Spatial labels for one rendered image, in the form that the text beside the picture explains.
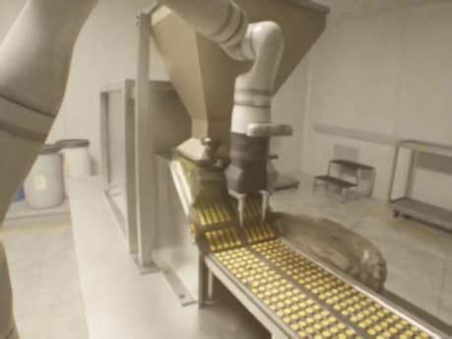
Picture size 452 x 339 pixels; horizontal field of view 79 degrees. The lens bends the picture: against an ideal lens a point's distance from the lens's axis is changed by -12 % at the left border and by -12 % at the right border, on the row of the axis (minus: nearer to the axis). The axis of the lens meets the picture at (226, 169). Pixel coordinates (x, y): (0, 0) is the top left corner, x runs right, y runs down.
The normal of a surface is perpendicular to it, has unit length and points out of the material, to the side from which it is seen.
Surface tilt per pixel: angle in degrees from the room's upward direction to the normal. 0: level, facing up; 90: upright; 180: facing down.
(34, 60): 67
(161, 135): 90
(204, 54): 118
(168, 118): 90
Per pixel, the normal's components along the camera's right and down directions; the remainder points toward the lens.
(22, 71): 0.53, -0.19
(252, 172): 0.48, 0.16
